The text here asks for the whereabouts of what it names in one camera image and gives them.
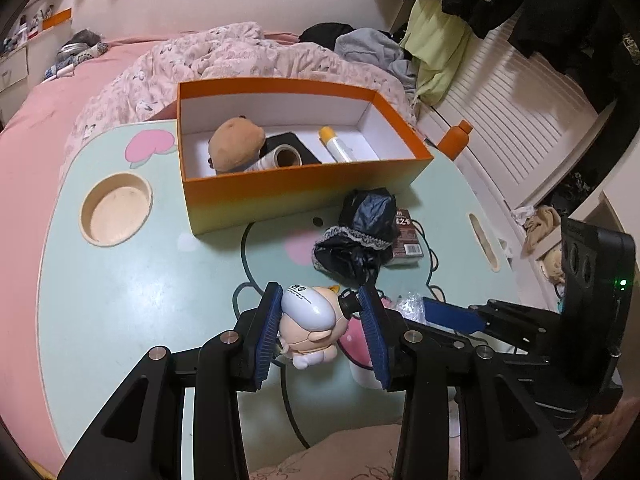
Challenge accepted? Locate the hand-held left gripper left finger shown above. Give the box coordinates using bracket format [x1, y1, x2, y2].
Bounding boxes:
[56, 281, 286, 480]

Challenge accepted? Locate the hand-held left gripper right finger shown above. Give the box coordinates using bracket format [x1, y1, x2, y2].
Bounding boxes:
[357, 287, 583, 480]

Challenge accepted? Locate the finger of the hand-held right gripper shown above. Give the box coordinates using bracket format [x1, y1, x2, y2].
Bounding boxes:
[422, 296, 561, 342]
[450, 336, 551, 367]

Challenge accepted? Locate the toy figure keychain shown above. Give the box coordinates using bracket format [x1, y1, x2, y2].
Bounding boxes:
[277, 282, 358, 371]

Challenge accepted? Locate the clear plastic bag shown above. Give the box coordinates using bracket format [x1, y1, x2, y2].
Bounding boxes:
[382, 290, 426, 323]

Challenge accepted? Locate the brown small carton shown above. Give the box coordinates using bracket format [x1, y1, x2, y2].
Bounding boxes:
[387, 209, 425, 266]

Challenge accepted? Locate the black lace-trimmed bag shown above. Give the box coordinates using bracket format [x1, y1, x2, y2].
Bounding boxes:
[313, 187, 398, 286]

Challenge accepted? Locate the orange cardboard box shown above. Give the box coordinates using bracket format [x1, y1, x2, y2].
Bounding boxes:
[176, 78, 435, 236]

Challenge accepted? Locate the white tape roll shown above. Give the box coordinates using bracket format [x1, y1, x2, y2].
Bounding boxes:
[244, 144, 303, 173]

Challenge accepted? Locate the brown plush toy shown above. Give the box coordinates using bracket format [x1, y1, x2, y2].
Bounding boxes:
[207, 117, 267, 176]

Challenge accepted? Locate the white tube with yellow cap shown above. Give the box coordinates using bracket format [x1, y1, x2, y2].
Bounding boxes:
[318, 126, 355, 163]

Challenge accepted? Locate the pink mushroom toy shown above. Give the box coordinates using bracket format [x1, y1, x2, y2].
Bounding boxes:
[340, 317, 382, 388]

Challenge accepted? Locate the yellow-haired doll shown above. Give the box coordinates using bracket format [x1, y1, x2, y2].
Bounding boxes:
[542, 247, 568, 286]

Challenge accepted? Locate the beige plush toy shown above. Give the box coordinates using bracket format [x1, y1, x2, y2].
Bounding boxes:
[522, 205, 563, 261]

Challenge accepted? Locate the person's pink floral clothing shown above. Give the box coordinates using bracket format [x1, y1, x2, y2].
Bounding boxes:
[250, 422, 461, 480]

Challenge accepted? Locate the mint green lap table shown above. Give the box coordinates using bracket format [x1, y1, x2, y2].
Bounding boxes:
[37, 120, 516, 471]

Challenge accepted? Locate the orange bottle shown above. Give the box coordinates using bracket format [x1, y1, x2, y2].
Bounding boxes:
[437, 120, 473, 161]

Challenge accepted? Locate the white slatted panel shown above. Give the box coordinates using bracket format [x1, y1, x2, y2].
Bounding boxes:
[415, 15, 616, 201]

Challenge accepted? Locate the light green cloth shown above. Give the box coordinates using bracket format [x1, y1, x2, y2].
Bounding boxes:
[402, 0, 473, 106]

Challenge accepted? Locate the grey clothing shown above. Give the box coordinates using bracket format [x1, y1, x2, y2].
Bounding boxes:
[334, 27, 418, 91]

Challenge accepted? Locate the pink floral blanket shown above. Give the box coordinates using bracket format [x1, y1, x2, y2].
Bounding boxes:
[70, 22, 416, 136]

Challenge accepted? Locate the black clothing on bed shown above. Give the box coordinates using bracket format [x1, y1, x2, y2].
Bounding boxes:
[299, 22, 351, 48]

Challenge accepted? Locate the pink bed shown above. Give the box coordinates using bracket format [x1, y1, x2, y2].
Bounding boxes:
[0, 30, 301, 461]

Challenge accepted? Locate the white cabinet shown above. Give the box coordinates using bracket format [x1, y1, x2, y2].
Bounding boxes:
[0, 45, 28, 91]

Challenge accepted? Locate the small orange box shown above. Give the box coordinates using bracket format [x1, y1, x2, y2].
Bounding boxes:
[42, 7, 71, 31]

